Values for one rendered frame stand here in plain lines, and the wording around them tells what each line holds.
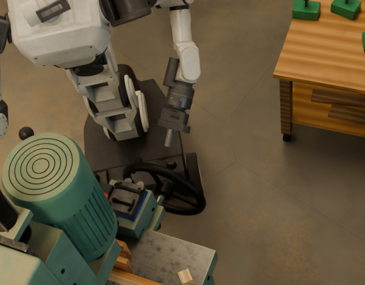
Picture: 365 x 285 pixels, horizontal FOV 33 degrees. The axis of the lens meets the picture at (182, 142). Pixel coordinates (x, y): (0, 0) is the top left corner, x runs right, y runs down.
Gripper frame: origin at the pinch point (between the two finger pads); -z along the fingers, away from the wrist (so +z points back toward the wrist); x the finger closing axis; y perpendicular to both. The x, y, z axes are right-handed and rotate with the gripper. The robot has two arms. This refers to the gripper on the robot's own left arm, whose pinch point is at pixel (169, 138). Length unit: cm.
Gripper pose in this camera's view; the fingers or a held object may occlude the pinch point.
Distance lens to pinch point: 208.5
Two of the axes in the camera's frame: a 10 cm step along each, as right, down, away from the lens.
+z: 2.5, -9.7, -0.1
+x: -9.4, -2.4, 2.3
